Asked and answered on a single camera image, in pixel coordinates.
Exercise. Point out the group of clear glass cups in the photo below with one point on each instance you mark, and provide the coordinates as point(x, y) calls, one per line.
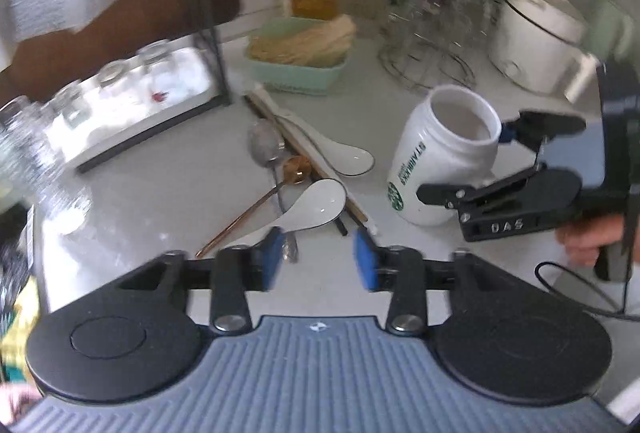
point(435, 8)

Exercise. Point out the person's right hand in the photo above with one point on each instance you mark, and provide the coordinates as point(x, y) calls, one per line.
point(580, 243)

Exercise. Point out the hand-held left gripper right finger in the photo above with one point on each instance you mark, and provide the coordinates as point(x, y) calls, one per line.
point(365, 260)

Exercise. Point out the yellow green cloth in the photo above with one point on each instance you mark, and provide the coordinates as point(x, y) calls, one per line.
point(22, 333)

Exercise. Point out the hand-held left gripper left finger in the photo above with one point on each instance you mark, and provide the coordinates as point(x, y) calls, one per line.
point(272, 260)

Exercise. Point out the glasses on white tray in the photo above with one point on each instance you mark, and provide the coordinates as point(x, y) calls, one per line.
point(170, 103)

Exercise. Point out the black metal dish rack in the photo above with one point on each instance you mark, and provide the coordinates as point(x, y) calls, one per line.
point(220, 68)

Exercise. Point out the white chopstick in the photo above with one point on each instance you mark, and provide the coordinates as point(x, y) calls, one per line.
point(264, 97)

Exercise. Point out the white rice cooker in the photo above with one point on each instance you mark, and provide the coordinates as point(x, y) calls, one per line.
point(535, 38)

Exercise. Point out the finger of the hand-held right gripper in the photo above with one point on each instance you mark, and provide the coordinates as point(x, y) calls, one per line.
point(445, 194)
point(550, 124)

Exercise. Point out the white ceramic jar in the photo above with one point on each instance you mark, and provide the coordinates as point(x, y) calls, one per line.
point(435, 153)

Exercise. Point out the white ceramic spoon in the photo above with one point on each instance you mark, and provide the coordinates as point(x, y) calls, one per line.
point(355, 160)
point(315, 203)

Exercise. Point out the large textured glass tumbler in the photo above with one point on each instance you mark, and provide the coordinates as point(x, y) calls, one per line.
point(40, 188)

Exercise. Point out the dried noodles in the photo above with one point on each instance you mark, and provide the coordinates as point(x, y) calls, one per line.
point(305, 43)

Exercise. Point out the black chopstick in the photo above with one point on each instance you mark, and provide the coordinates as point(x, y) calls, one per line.
point(342, 228)

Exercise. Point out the copper metal spoon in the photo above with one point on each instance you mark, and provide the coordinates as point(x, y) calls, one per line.
point(296, 169)

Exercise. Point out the wooden cutting board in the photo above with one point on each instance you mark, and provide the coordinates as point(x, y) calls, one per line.
point(165, 3)

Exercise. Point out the green plastic basket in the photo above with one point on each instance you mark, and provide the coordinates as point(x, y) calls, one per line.
point(295, 75)

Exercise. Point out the clear glass jar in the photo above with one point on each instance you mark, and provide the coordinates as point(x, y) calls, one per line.
point(155, 55)
point(70, 102)
point(20, 118)
point(112, 73)

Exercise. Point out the silver metal spoon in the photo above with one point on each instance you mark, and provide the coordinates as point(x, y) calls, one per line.
point(265, 143)

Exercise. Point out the green electric kettle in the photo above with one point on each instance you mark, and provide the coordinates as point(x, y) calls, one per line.
point(607, 28)

